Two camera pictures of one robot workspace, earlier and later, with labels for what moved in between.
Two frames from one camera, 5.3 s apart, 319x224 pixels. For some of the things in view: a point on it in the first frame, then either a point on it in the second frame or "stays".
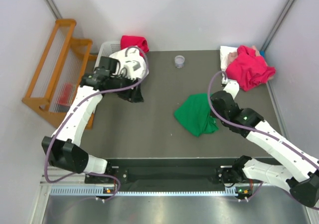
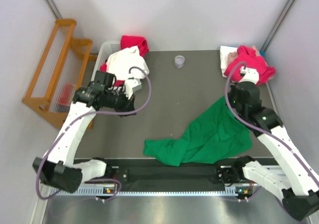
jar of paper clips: [179, 61] stays
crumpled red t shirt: [249, 69] stays
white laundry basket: [107, 49] stays
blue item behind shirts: [262, 53] stays
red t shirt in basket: [140, 42] stays
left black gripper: [134, 92] -> [130, 104]
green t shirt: [194, 114] -> [220, 135]
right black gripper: [213, 108] -> [233, 90]
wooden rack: [64, 64] stays
